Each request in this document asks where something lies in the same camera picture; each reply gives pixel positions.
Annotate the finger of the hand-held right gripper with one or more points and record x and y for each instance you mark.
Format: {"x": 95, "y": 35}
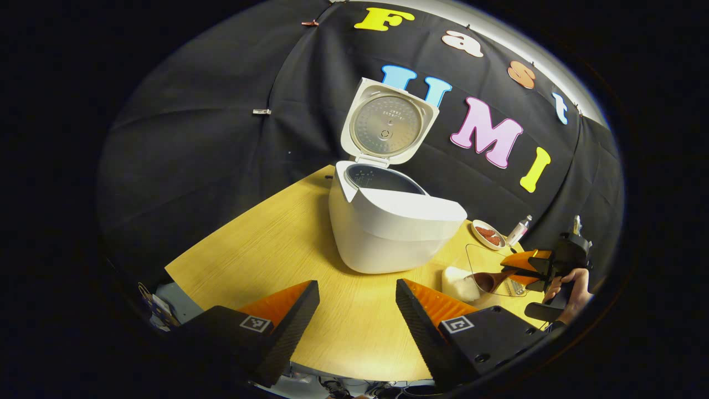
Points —
{"x": 526, "y": 280}
{"x": 526, "y": 259}

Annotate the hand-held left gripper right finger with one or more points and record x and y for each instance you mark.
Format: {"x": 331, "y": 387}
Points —
{"x": 424, "y": 338}

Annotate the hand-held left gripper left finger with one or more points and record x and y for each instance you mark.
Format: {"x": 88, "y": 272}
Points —
{"x": 288, "y": 338}

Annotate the brown wooden spoon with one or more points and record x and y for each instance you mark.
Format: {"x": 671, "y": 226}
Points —
{"x": 487, "y": 281}

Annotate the white rice cooker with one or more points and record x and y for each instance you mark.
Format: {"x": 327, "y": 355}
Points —
{"x": 388, "y": 238}

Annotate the small clear bottle pink label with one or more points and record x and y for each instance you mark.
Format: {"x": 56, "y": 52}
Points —
{"x": 518, "y": 231}

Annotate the red-brown meat piece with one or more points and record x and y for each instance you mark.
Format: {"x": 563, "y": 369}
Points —
{"x": 483, "y": 230}
{"x": 493, "y": 240}

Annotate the clear plastic box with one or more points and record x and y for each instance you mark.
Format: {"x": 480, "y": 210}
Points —
{"x": 471, "y": 255}

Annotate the white round plate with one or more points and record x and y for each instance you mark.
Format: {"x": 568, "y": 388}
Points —
{"x": 475, "y": 233}

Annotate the black backdrop cloth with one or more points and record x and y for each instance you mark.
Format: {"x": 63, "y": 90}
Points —
{"x": 194, "y": 138}

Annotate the red clip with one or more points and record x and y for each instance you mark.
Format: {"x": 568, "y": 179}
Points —
{"x": 310, "y": 23}

